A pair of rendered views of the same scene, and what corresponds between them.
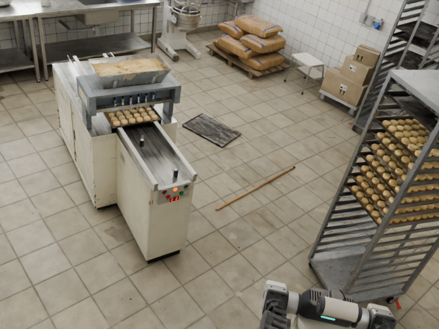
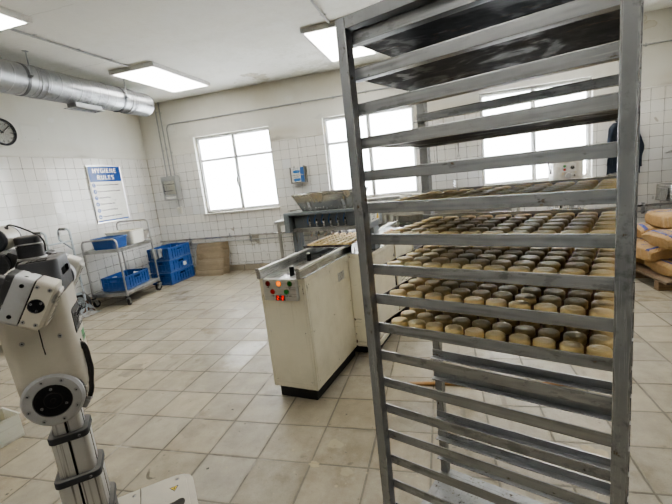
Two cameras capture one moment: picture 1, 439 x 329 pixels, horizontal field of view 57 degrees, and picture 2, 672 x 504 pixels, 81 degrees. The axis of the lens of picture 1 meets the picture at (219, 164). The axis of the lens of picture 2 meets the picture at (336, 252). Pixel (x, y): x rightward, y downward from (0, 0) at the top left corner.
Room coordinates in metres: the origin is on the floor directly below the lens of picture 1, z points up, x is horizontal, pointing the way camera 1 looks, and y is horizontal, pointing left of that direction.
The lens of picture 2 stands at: (1.27, -2.02, 1.42)
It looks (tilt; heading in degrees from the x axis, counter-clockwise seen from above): 11 degrees down; 62
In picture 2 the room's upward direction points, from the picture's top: 6 degrees counter-clockwise
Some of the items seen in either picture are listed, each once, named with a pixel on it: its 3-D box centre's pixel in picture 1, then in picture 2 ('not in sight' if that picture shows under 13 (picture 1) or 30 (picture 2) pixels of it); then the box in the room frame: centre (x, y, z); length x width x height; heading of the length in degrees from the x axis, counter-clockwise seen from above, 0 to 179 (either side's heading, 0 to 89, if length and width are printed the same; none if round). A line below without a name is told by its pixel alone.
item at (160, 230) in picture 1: (151, 192); (313, 317); (2.37, 0.49, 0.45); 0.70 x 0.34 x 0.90; 37
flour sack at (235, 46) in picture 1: (240, 45); (652, 247); (6.18, 0.02, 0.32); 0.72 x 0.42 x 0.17; 51
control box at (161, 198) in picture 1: (174, 192); (280, 289); (2.08, 0.27, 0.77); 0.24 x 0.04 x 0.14; 127
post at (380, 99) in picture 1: (343, 181); (433, 284); (2.29, -0.88, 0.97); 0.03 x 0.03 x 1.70; 24
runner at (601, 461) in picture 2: (355, 232); (519, 438); (2.39, -1.17, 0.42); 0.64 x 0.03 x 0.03; 114
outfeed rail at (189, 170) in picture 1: (141, 105); (357, 242); (2.95, 0.74, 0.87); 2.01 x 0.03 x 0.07; 37
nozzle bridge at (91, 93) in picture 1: (129, 100); (334, 229); (2.77, 0.79, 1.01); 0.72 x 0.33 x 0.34; 127
